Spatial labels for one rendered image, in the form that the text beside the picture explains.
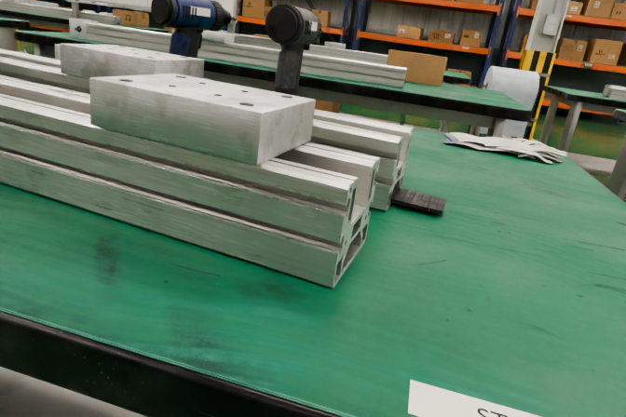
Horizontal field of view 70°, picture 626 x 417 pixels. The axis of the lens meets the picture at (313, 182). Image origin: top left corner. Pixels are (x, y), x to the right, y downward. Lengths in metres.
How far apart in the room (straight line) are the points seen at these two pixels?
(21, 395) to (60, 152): 0.73
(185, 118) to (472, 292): 0.27
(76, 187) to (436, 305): 0.33
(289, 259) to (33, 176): 0.27
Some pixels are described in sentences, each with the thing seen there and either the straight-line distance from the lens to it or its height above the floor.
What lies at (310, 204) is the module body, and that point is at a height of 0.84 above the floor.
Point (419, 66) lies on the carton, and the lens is 2.53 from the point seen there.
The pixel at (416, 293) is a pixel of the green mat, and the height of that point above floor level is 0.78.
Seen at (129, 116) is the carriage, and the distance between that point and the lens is 0.40.
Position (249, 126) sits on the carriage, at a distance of 0.33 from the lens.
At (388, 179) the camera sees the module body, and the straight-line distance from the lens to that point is 0.51.
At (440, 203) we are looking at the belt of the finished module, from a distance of 0.56.
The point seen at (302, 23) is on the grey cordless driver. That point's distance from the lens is 0.73.
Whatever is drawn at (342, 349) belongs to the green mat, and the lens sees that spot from 0.30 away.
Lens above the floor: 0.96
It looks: 18 degrees down
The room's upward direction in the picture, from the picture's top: 8 degrees clockwise
